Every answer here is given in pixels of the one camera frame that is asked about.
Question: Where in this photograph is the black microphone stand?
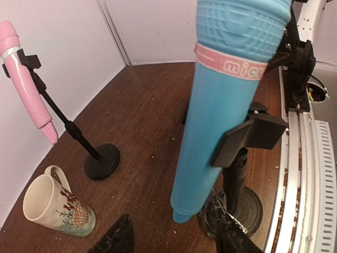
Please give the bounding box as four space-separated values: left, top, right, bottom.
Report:
1 48 122 181

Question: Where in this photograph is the taped base microphone stand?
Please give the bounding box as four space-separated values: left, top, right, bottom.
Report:
181 101 290 239

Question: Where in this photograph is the right aluminium frame post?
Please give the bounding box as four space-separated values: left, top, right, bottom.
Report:
95 0 132 66

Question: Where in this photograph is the pink toy microphone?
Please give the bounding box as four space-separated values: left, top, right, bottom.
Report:
1 21 58 144

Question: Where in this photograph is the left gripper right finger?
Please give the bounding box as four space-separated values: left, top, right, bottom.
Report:
215 214 263 253

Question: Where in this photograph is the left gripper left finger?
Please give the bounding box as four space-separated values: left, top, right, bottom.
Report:
89 214 135 253

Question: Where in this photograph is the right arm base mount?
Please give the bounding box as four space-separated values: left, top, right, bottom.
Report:
279 39 330 114

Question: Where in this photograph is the white ceramic mug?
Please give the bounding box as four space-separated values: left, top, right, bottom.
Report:
22 166 96 237

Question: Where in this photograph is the blue toy microphone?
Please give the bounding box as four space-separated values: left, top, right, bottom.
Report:
171 1 292 223

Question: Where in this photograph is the front aluminium rail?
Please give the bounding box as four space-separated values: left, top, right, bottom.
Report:
264 67 336 252

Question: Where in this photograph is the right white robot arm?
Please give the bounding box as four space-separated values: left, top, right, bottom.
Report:
266 1 329 76

